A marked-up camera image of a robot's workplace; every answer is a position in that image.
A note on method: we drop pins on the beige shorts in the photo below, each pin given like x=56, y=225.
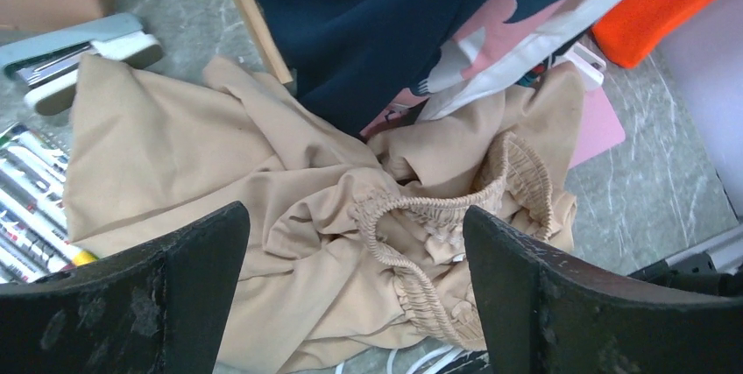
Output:
x=353, y=244

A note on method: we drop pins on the wooden clothes rack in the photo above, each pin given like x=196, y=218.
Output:
x=257, y=27

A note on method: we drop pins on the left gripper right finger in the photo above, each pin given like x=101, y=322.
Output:
x=543, y=310

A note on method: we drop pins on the orange shorts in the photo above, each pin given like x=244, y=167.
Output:
x=632, y=29

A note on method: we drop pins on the pink patterned shorts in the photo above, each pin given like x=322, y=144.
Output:
x=464, y=72

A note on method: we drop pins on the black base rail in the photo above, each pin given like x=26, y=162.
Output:
x=712, y=267

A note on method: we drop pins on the white stapler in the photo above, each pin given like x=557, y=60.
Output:
x=590, y=66

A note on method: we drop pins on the navy blue shorts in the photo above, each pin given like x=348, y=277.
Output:
x=352, y=57

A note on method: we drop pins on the grey stapler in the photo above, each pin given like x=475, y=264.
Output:
x=47, y=65

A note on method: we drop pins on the white shorts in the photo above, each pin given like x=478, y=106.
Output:
x=568, y=22

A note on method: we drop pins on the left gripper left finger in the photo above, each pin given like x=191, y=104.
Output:
x=158, y=307

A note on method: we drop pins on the pink mat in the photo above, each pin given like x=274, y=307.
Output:
x=600, y=128

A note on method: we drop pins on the pack of coloured markers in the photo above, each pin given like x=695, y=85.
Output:
x=34, y=238

